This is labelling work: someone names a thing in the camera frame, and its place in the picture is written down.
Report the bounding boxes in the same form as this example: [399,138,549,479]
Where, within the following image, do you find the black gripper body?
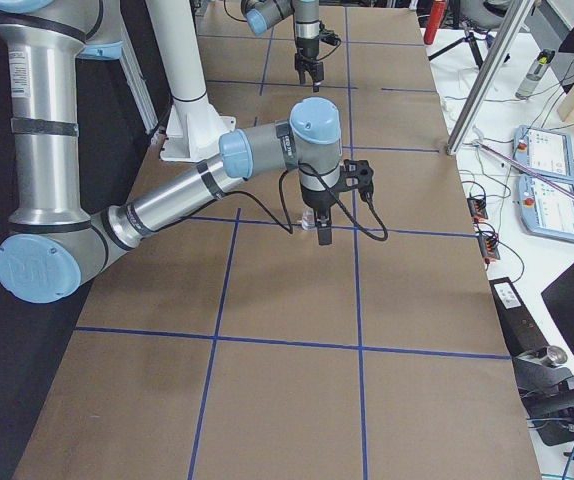
[301,187,338,220]
[294,37,323,75]

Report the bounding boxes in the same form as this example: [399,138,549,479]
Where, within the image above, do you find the clear glass sauce bottle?
[300,209,316,231]

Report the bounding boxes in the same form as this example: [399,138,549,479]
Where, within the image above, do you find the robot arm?
[0,1,346,304]
[240,0,324,93]

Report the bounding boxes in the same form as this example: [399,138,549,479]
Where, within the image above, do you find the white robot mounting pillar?
[146,0,236,163]

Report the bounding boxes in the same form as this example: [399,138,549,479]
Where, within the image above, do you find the red cylinder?
[423,0,447,45]

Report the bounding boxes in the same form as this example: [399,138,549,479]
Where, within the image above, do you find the orange terminal block far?
[466,196,488,223]

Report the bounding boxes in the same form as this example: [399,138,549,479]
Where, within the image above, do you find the orange terminal block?
[477,232,500,265]
[466,196,488,223]

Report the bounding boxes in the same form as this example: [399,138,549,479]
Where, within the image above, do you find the black tripod leg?
[428,27,484,69]

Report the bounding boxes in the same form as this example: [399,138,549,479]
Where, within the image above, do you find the orange terminal block near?
[477,232,500,265]

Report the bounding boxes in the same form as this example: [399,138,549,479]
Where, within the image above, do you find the black box white label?
[489,277,548,357]

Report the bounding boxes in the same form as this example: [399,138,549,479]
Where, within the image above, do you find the lower blue teach pendant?
[518,174,574,243]

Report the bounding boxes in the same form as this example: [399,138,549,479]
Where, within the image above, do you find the blue teach pendant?
[513,125,574,180]
[518,174,574,243]

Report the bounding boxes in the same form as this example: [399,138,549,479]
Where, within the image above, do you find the clear bottle green cap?
[515,49,556,100]

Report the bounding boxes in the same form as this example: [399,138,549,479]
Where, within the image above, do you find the upper blue teach pendant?
[513,125,574,180]

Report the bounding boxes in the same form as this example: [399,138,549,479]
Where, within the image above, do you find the metal rod green tip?
[474,142,574,201]

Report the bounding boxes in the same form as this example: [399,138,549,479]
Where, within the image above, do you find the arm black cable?
[216,169,389,244]

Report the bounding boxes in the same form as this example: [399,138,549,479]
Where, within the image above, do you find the aluminium frame post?
[446,0,537,155]

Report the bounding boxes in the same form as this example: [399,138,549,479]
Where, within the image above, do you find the black camera stand clamp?
[512,346,574,446]

